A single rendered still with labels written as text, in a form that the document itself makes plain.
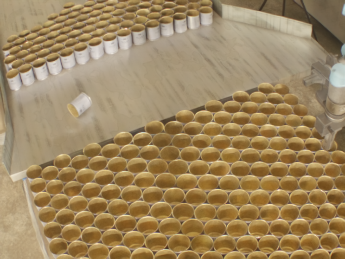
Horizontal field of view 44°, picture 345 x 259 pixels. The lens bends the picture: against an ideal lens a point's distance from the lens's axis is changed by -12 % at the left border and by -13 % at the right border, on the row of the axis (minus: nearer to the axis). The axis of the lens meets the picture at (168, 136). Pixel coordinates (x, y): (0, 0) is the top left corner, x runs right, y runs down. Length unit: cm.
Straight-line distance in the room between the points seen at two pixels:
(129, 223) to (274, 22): 128
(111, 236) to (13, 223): 161
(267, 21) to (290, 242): 123
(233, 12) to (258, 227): 122
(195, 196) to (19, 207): 176
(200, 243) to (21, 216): 179
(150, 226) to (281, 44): 115
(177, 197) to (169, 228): 12
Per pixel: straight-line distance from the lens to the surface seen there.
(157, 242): 148
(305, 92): 363
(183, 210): 152
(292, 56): 218
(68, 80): 210
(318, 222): 150
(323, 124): 139
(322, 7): 416
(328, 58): 202
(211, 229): 149
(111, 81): 204
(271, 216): 154
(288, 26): 231
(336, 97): 134
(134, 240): 149
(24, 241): 293
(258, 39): 226
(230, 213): 152
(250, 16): 233
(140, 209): 155
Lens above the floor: 239
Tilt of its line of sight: 48 degrees down
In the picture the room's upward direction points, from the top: 5 degrees counter-clockwise
